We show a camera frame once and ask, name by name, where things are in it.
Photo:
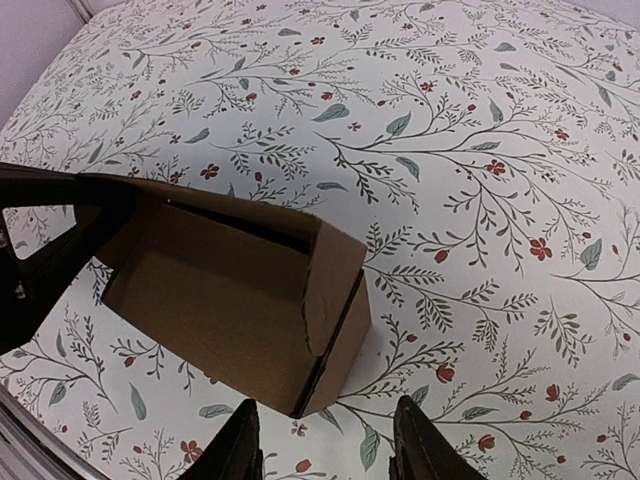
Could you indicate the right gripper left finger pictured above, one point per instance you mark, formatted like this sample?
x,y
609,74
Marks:
x,y
234,453

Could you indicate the front aluminium rail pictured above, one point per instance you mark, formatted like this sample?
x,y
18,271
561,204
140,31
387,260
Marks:
x,y
30,451

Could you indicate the brown cardboard box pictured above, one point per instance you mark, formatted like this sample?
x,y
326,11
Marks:
x,y
270,301

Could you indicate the floral patterned table mat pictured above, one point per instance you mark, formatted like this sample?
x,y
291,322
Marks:
x,y
485,152

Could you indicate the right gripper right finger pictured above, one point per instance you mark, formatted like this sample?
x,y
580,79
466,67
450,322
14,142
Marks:
x,y
421,451

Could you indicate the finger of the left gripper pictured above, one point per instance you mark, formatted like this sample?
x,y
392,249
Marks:
x,y
23,186
31,287

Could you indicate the left aluminium frame post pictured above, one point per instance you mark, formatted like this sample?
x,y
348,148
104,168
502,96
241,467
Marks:
x,y
82,9

